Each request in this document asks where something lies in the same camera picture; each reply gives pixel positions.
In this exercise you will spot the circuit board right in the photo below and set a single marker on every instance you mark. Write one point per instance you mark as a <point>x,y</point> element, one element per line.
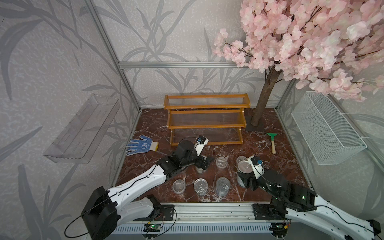
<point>279,227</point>

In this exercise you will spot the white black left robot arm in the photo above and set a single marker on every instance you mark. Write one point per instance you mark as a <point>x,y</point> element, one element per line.
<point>162,171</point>

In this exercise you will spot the grey metal tree base plate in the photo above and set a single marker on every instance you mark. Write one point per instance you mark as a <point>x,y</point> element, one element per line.
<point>250,128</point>

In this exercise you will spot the green corn seed can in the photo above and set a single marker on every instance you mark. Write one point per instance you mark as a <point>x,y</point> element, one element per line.
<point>201,186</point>

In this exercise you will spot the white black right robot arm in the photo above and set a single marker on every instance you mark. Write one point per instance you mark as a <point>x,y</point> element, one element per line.
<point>291,201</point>

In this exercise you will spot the white mesh wire basket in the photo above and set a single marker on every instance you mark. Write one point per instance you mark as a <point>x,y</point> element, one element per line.
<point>328,134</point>

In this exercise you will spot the clear acrylic wall shelf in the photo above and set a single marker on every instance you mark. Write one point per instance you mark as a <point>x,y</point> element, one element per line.
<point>79,140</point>

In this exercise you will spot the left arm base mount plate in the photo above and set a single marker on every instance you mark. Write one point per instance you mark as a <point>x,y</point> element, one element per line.
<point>160,213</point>

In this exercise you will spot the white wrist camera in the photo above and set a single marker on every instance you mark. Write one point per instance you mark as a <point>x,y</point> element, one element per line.
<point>257,166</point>
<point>201,142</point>

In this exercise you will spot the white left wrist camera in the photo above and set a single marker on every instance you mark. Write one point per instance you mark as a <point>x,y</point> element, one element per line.
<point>201,142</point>

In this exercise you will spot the artificial cherry blossom tree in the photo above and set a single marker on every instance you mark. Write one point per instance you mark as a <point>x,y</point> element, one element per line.
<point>318,44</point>

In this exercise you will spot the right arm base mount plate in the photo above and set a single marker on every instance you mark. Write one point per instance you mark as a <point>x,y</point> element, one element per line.
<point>262,212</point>

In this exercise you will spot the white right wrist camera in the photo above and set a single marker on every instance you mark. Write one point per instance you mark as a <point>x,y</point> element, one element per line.
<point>257,166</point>

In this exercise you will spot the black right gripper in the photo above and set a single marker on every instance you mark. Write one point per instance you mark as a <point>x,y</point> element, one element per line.
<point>250,179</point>

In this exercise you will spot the clear jar black label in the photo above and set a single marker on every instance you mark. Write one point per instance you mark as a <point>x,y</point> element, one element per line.
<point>179,187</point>

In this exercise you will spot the blue dotted work glove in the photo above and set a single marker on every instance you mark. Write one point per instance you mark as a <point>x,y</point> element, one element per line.
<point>142,145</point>

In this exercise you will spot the purple flower seed can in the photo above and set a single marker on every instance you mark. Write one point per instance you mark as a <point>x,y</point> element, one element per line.
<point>223,186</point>

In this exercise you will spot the green circuit board left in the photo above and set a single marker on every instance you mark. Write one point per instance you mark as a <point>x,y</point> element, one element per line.
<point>152,228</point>

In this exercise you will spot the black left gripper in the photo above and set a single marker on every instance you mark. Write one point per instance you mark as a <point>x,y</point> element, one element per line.
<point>206,163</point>

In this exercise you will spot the clear jar red label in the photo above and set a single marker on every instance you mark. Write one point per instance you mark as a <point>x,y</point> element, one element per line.
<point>241,158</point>
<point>221,163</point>

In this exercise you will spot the orange wooden three-tier shelf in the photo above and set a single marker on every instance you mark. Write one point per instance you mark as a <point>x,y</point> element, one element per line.
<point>220,118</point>

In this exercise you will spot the aluminium front rail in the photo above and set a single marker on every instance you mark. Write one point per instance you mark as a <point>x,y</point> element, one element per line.
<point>210,211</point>

